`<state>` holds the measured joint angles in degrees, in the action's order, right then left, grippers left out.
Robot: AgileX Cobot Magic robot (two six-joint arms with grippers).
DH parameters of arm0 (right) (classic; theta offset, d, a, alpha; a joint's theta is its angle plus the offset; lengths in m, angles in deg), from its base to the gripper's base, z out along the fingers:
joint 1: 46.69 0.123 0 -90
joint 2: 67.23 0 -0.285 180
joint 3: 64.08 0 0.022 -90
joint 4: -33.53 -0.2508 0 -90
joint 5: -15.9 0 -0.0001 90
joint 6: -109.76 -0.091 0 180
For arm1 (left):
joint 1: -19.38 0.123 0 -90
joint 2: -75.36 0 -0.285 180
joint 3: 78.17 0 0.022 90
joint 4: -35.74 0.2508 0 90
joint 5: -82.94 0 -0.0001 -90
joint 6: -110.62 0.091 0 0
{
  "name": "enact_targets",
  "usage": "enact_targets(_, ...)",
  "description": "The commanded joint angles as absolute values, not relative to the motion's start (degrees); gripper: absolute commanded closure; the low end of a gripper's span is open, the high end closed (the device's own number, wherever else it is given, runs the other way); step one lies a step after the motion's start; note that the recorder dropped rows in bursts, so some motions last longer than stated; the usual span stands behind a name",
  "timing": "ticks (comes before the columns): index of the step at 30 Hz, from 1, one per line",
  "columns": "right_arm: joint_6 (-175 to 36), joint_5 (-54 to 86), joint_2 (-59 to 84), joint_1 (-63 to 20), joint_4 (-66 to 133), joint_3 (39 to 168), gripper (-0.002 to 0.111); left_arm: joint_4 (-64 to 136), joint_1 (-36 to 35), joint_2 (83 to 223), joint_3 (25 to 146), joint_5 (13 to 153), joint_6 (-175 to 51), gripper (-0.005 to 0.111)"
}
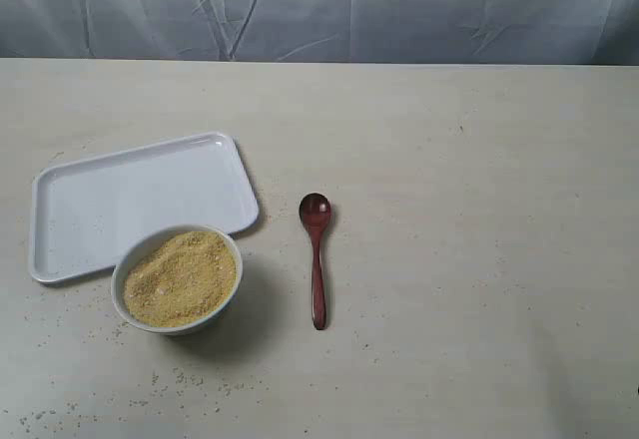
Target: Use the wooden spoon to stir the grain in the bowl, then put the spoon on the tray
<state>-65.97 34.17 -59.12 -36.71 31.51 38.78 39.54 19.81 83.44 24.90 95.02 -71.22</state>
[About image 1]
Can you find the dark red wooden spoon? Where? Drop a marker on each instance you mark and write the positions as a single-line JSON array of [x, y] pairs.
[[315, 215]]

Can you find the grey wrinkled backdrop curtain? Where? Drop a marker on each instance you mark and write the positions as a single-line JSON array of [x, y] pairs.
[[351, 31]]

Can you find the white ceramic bowl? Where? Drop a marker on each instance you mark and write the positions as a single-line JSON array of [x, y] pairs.
[[147, 245]]

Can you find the yellow millet grains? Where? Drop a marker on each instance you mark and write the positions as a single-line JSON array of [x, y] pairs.
[[184, 280]]

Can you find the white rectangular plastic tray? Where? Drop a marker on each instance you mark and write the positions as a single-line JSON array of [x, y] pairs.
[[86, 214]]

